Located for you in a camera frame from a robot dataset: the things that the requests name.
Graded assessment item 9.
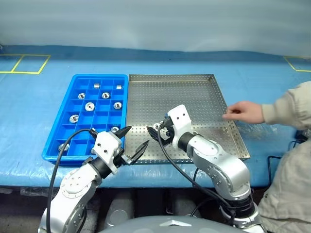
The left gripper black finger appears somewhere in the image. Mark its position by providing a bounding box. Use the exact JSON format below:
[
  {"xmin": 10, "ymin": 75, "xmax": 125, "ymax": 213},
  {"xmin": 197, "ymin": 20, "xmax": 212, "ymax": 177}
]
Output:
[
  {"xmin": 130, "ymin": 139, "xmax": 150, "ymax": 166},
  {"xmin": 113, "ymin": 125, "xmax": 132, "ymax": 140}
]

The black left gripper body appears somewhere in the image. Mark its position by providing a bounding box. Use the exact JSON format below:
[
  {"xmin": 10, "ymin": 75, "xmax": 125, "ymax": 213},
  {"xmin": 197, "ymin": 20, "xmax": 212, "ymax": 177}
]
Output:
[{"xmin": 113, "ymin": 145, "xmax": 134, "ymax": 168}]

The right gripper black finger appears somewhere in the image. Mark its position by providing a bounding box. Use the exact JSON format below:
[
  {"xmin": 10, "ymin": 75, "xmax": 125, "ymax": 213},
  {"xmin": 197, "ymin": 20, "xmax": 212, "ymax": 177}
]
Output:
[{"xmin": 147, "ymin": 126, "xmax": 161, "ymax": 146}]

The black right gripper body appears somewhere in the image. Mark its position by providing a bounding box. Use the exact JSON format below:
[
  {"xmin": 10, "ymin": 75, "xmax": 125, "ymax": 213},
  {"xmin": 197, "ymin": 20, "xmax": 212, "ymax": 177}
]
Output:
[{"xmin": 159, "ymin": 116, "xmax": 177, "ymax": 148}]

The perforated metal tray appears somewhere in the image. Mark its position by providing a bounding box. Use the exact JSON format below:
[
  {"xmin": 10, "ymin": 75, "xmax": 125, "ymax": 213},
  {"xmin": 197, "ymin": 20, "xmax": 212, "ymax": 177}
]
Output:
[{"xmin": 125, "ymin": 74, "xmax": 251, "ymax": 164}]

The blue compartment tray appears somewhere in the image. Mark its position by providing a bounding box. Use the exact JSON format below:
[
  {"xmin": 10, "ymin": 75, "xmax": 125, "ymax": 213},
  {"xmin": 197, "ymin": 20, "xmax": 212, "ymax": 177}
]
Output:
[{"xmin": 42, "ymin": 74, "xmax": 129, "ymax": 166}]

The person's bare hand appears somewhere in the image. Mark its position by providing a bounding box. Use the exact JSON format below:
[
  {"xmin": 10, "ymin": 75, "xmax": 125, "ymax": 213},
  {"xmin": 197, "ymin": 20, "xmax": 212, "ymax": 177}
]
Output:
[{"xmin": 222, "ymin": 101, "xmax": 265, "ymax": 125}]

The dark grey rounded shape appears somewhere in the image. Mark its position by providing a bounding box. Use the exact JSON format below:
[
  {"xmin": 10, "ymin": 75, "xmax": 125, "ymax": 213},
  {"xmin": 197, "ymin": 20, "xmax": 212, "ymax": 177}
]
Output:
[
  {"xmin": 170, "ymin": 191, "xmax": 202, "ymax": 218},
  {"xmin": 106, "ymin": 191, "xmax": 135, "ymax": 229}
]

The grey robot torso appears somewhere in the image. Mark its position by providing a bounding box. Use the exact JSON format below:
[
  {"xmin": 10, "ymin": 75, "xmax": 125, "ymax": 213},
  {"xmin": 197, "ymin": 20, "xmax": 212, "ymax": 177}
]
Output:
[{"xmin": 97, "ymin": 215, "xmax": 241, "ymax": 233}]

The blue plastic table cover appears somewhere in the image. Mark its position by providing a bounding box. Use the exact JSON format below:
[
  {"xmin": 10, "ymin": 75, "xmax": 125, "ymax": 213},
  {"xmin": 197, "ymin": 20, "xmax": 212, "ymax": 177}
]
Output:
[{"xmin": 0, "ymin": 45, "xmax": 311, "ymax": 189}]

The person's beige jacket torso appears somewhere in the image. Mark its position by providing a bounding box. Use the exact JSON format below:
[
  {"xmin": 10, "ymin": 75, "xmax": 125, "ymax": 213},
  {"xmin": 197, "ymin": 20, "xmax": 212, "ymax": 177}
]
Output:
[{"xmin": 257, "ymin": 143, "xmax": 311, "ymax": 233}]

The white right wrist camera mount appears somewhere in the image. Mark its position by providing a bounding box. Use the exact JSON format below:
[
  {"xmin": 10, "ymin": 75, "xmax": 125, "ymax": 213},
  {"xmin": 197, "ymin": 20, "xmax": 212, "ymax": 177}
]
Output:
[{"xmin": 167, "ymin": 104, "xmax": 192, "ymax": 149}]

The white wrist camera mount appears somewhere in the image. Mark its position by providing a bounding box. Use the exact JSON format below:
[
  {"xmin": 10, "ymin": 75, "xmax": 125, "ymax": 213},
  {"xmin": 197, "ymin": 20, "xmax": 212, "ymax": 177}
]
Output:
[
  {"xmin": 93, "ymin": 131, "xmax": 124, "ymax": 175},
  {"xmin": 167, "ymin": 104, "xmax": 192, "ymax": 149}
]

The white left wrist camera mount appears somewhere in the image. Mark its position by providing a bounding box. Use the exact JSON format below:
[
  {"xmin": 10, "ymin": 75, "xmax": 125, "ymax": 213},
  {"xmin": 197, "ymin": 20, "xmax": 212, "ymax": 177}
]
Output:
[{"xmin": 93, "ymin": 131, "xmax": 124, "ymax": 175}]

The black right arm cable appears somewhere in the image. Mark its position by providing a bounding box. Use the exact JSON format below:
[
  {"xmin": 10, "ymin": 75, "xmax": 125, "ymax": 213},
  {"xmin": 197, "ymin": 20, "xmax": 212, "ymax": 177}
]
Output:
[{"xmin": 157, "ymin": 126, "xmax": 238, "ymax": 226}]

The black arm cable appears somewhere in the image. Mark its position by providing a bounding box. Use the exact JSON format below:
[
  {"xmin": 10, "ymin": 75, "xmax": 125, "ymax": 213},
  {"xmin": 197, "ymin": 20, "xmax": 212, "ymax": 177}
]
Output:
[
  {"xmin": 157, "ymin": 126, "xmax": 238, "ymax": 226},
  {"xmin": 45, "ymin": 128, "xmax": 99, "ymax": 233}
]

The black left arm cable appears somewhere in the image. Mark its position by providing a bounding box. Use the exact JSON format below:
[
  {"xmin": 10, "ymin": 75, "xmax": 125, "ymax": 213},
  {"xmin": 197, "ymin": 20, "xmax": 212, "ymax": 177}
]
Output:
[{"xmin": 45, "ymin": 128, "xmax": 99, "ymax": 233}]

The black adapter cord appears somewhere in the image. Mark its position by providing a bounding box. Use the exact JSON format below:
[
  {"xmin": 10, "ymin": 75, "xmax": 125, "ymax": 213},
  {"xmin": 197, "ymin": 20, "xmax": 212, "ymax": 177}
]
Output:
[{"xmin": 267, "ymin": 139, "xmax": 301, "ymax": 187}]

